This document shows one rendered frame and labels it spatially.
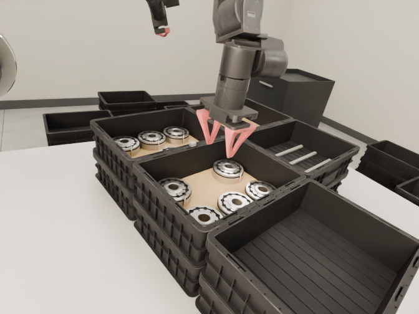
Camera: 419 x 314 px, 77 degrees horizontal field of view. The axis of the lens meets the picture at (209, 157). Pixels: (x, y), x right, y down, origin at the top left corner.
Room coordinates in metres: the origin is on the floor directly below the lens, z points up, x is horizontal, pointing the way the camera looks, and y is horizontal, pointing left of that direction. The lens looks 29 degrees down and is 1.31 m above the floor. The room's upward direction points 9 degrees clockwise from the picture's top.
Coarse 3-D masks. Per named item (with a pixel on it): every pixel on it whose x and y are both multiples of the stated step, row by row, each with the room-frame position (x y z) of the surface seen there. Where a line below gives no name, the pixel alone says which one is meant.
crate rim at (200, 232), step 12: (204, 144) 0.75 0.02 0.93; (156, 156) 0.62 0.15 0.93; (168, 156) 0.64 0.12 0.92; (288, 168) 0.68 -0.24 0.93; (144, 180) 0.52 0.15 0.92; (300, 180) 0.62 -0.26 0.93; (156, 192) 0.48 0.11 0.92; (276, 192) 0.55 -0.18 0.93; (168, 204) 0.45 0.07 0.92; (252, 204) 0.48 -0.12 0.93; (180, 216) 0.42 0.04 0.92; (192, 216) 0.41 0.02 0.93; (228, 216) 0.43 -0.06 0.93; (192, 228) 0.39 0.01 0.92; (204, 228) 0.38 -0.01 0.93
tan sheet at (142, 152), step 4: (192, 136) 0.99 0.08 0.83; (188, 140) 0.95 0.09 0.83; (192, 140) 0.96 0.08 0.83; (196, 140) 0.97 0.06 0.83; (168, 144) 0.89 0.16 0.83; (172, 144) 0.90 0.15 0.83; (184, 144) 0.91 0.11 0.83; (140, 148) 0.83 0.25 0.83; (140, 152) 0.80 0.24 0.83; (144, 152) 0.80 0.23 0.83; (148, 152) 0.81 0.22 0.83; (152, 152) 0.81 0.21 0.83; (156, 152) 0.82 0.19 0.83; (132, 156) 0.76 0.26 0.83; (136, 156) 0.77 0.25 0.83
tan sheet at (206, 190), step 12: (192, 180) 0.68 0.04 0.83; (204, 180) 0.69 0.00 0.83; (216, 180) 0.70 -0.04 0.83; (252, 180) 0.74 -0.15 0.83; (192, 192) 0.62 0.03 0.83; (204, 192) 0.63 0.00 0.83; (216, 192) 0.64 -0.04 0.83; (240, 192) 0.66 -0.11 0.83; (192, 204) 0.57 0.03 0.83; (204, 204) 0.57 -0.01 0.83; (216, 204) 0.58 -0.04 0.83
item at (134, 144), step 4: (116, 136) 0.83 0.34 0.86; (120, 136) 0.83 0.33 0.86; (124, 136) 0.84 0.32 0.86; (128, 136) 0.84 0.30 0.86; (116, 140) 0.80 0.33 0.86; (132, 140) 0.82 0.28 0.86; (136, 140) 0.82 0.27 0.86; (132, 144) 0.79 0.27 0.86; (136, 144) 0.80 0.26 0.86; (124, 148) 0.75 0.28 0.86; (128, 148) 0.76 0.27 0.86; (132, 148) 0.76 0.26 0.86
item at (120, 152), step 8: (144, 112) 0.93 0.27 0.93; (152, 112) 0.94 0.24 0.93; (160, 112) 0.97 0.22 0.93; (192, 112) 1.01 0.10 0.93; (96, 120) 0.79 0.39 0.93; (104, 120) 0.81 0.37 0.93; (208, 120) 0.95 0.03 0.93; (96, 128) 0.73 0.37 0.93; (104, 136) 0.69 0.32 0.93; (224, 136) 0.83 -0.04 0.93; (112, 144) 0.65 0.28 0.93; (120, 152) 0.62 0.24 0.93; (160, 152) 0.65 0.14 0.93; (128, 160) 0.58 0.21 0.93; (136, 160) 0.59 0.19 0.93
